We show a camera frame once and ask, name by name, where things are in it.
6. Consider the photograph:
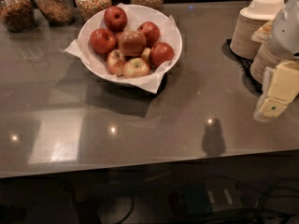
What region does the red apple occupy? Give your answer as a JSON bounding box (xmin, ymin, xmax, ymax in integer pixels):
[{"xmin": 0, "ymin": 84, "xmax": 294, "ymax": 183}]
[
  {"xmin": 149, "ymin": 42, "xmax": 175, "ymax": 68},
  {"xmin": 137, "ymin": 21, "xmax": 161, "ymax": 48},
  {"xmin": 119, "ymin": 30, "xmax": 146, "ymax": 57},
  {"xmin": 104, "ymin": 6, "xmax": 127, "ymax": 32},
  {"xmin": 90, "ymin": 28, "xmax": 116, "ymax": 54}
]

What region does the glass jar colourful cereal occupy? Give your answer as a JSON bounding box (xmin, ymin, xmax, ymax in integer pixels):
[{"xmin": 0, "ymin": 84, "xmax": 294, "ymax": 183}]
[{"xmin": 75, "ymin": 0, "xmax": 112, "ymax": 21}]

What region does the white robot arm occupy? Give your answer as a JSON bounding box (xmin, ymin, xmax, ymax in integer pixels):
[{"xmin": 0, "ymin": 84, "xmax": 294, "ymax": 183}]
[{"xmin": 253, "ymin": 0, "xmax": 299, "ymax": 122}]

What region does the red apple top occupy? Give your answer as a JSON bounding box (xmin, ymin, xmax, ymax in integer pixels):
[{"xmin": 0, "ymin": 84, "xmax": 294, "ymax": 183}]
[{"xmin": 104, "ymin": 6, "xmax": 127, "ymax": 32}]

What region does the yellow-red apple front left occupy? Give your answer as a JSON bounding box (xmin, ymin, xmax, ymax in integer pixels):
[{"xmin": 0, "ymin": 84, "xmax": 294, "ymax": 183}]
[{"xmin": 107, "ymin": 49, "xmax": 127, "ymax": 77}]

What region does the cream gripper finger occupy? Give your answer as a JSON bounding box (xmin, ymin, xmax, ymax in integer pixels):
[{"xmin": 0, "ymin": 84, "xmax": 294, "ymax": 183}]
[
  {"xmin": 253, "ymin": 61, "xmax": 299, "ymax": 122},
  {"xmin": 251, "ymin": 21, "xmax": 273, "ymax": 43}
]

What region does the dark box on floor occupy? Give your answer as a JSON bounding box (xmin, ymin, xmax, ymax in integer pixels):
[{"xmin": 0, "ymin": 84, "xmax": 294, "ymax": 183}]
[{"xmin": 169, "ymin": 179, "xmax": 246, "ymax": 217}]

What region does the white bowl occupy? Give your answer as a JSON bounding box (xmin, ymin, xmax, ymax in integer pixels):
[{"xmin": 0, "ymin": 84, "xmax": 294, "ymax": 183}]
[{"xmin": 77, "ymin": 4, "xmax": 183, "ymax": 83}]

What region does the yellow-red apple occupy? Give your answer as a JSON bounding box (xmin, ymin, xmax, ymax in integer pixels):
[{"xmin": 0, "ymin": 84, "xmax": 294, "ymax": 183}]
[
  {"xmin": 123, "ymin": 58, "xmax": 150, "ymax": 78},
  {"xmin": 107, "ymin": 49, "xmax": 127, "ymax": 77}
]

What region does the black floor cable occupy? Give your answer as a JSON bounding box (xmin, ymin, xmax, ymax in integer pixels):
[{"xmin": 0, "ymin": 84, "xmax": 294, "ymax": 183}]
[{"xmin": 174, "ymin": 175, "xmax": 299, "ymax": 224}]

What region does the black mat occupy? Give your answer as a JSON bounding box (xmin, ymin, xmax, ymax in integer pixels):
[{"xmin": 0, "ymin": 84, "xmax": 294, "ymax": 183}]
[{"xmin": 225, "ymin": 39, "xmax": 262, "ymax": 95}]

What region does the glass jar far left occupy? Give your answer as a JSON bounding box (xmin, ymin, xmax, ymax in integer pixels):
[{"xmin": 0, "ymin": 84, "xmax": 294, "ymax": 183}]
[{"xmin": 0, "ymin": 0, "xmax": 36, "ymax": 33}]

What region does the rear paper bowl stack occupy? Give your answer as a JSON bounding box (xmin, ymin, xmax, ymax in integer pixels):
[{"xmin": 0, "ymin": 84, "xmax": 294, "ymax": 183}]
[{"xmin": 230, "ymin": 0, "xmax": 284, "ymax": 60}]

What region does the small yellow apple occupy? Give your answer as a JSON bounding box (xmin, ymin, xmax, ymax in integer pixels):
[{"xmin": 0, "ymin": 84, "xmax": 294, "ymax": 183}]
[{"xmin": 141, "ymin": 48, "xmax": 151, "ymax": 64}]

